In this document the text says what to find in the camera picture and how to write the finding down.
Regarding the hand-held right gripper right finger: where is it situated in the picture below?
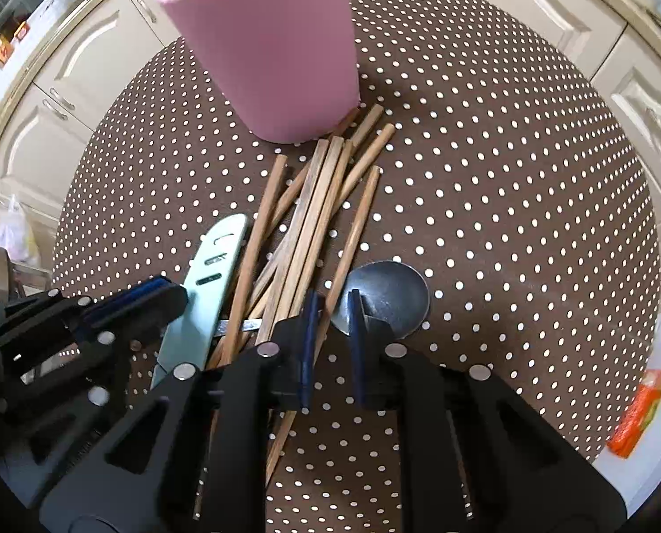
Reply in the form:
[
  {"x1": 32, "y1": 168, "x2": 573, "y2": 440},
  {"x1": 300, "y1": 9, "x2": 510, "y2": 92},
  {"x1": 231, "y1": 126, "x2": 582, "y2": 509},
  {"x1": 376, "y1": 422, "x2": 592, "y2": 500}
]
[{"x1": 346, "y1": 287, "x2": 628, "y2": 533}]

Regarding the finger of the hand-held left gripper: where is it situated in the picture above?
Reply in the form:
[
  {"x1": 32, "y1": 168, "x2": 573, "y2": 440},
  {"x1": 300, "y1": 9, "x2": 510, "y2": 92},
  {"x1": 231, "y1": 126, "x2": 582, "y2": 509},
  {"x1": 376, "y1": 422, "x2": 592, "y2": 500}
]
[
  {"x1": 0, "y1": 323, "x2": 167, "y2": 446},
  {"x1": 0, "y1": 274, "x2": 190, "y2": 381}
]

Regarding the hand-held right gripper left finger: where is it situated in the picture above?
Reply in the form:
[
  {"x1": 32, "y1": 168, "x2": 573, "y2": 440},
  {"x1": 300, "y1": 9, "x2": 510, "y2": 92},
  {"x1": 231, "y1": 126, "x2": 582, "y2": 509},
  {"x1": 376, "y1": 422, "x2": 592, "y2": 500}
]
[{"x1": 39, "y1": 289, "x2": 323, "y2": 533}]

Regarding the metal spoon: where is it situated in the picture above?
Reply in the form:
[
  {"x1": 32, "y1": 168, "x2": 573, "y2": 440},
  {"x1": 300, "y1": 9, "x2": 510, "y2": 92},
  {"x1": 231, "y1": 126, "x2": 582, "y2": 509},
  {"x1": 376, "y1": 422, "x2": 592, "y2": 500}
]
[{"x1": 216, "y1": 260, "x2": 431, "y2": 341}]

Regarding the teal slotted spatula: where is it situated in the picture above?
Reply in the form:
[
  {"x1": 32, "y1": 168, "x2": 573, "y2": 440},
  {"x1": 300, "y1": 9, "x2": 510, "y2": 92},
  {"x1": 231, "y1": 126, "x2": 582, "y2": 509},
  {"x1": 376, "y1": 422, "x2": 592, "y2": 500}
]
[{"x1": 150, "y1": 214, "x2": 250, "y2": 390}]

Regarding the pile of wooden chopsticks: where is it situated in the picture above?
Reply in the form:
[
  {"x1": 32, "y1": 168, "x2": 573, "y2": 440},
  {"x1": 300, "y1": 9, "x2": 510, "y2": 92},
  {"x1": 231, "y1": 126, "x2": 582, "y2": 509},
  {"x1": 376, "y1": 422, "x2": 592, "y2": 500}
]
[{"x1": 194, "y1": 103, "x2": 398, "y2": 517}]

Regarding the pink plastic cup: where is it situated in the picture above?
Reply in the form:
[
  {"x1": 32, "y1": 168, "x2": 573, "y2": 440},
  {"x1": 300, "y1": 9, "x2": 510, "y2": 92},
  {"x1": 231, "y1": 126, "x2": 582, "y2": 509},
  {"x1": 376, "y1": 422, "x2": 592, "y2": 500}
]
[{"x1": 154, "y1": 0, "x2": 360, "y2": 145}]

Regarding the brown wooden chair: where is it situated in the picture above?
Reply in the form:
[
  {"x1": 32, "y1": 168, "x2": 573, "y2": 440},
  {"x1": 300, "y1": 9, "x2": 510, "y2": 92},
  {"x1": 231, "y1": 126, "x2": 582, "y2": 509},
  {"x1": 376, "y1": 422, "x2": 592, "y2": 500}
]
[{"x1": 0, "y1": 239, "x2": 54, "y2": 312}]

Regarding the white plastic bag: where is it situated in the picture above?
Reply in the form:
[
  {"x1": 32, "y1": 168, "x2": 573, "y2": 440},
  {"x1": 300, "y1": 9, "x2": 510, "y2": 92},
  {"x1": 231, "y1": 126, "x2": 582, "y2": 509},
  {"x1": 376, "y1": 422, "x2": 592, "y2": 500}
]
[{"x1": 0, "y1": 194, "x2": 43, "y2": 264}]

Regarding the brown polka-dot tablecloth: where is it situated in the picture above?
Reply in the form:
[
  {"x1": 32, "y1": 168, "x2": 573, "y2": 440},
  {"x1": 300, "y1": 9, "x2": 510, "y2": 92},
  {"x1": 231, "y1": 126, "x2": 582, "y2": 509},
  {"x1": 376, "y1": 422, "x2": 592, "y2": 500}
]
[{"x1": 50, "y1": 0, "x2": 661, "y2": 533}]

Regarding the orange box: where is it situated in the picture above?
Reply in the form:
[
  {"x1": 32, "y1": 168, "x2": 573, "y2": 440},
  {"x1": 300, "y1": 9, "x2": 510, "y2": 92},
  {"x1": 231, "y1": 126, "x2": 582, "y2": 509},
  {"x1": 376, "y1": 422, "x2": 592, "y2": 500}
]
[{"x1": 0, "y1": 22, "x2": 32, "y2": 64}]

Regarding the orange snack packet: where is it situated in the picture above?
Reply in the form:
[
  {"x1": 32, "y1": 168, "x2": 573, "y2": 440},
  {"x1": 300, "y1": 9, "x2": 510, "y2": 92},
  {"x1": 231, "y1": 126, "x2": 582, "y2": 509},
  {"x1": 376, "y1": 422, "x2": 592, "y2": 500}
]
[{"x1": 608, "y1": 369, "x2": 661, "y2": 459}]

